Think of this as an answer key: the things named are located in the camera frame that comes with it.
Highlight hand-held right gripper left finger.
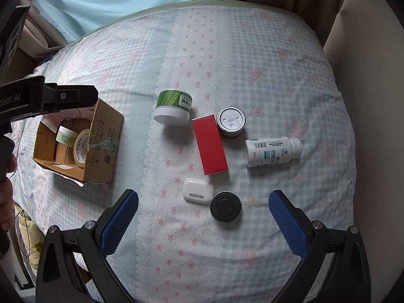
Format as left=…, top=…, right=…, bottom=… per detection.
left=36, top=189, right=139, bottom=303

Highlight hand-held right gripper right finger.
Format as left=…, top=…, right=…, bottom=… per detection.
left=268, top=190, right=371, bottom=303

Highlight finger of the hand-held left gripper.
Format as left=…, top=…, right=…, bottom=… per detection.
left=42, top=83, right=99, bottom=115

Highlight cardboard box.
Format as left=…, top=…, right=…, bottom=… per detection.
left=32, top=98, right=124, bottom=184

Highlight white plastic bottle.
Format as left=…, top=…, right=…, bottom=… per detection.
left=245, top=137, right=302, bottom=168

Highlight white earbuds case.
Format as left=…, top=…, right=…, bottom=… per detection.
left=182, top=178, right=214, bottom=204

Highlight green jar with white lid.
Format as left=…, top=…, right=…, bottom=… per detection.
left=154, top=89, right=193, bottom=127

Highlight red box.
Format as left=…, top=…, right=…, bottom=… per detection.
left=192, top=114, right=229, bottom=176

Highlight silver tin can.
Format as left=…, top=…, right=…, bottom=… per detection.
left=216, top=106, right=247, bottom=138

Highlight person's left hand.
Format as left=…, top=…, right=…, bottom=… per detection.
left=0, top=157, right=17, bottom=232

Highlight small light green jar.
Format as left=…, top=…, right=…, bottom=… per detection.
left=56, top=125, right=78, bottom=147

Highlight beige tape roll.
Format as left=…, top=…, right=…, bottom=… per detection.
left=72, top=128, right=95, bottom=167

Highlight green mattress sheet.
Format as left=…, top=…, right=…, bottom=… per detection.
left=65, top=0, right=316, bottom=46

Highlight yellow flowered cloth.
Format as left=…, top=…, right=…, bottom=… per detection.
left=17, top=211, right=45, bottom=270

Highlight light blue hanging cloth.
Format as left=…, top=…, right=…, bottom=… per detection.
left=32, top=0, right=229, bottom=43

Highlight checked floral bed sheet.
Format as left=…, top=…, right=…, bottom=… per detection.
left=13, top=2, right=357, bottom=303

